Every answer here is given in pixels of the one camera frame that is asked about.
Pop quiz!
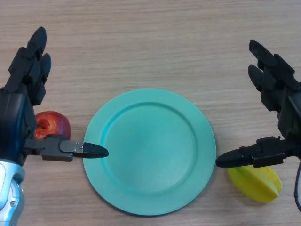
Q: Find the teal round plate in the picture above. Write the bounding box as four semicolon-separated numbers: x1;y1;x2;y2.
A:
82;88;216;216

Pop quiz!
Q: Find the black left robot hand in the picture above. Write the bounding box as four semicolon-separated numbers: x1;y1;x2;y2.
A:
0;26;109;167

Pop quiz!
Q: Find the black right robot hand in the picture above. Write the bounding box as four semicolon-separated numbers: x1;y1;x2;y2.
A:
215;39;301;168

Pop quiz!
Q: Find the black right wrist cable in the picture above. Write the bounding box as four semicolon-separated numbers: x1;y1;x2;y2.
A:
293;159;301;212

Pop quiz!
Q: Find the red apple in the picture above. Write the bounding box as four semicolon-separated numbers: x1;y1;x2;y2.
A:
34;111;71;142

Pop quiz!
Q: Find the yellow starfruit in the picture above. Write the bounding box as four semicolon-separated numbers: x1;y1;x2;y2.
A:
227;164;283;203

